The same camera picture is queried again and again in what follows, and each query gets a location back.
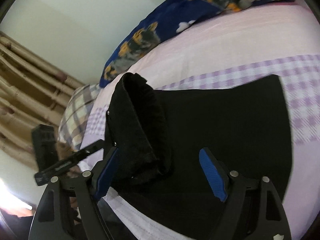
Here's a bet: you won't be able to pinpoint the black pants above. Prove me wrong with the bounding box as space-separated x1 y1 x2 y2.
106 73 292 239

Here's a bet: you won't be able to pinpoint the person's left hand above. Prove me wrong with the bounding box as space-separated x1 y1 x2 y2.
55 141 81 178

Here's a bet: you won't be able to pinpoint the plaid pillow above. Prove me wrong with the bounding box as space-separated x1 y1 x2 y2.
57 84 100 151

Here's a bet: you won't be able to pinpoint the beige bamboo headboard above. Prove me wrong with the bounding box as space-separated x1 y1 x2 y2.
1 33 83 170

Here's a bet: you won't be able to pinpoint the navy cat print blanket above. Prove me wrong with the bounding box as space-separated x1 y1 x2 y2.
99 0 286 88

